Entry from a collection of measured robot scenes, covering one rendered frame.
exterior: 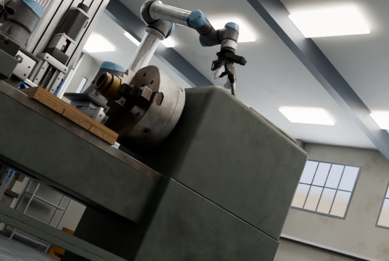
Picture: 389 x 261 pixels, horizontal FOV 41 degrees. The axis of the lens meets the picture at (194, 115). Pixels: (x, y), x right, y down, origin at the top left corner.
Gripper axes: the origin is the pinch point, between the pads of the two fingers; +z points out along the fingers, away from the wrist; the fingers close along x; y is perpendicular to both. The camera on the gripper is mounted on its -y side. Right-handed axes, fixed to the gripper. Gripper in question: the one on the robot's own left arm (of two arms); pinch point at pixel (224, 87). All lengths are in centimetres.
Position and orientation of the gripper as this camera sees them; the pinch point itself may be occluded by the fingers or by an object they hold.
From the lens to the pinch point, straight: 231.7
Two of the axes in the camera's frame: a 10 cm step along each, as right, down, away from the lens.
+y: -8.0, 1.4, 5.8
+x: -5.7, -4.6, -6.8
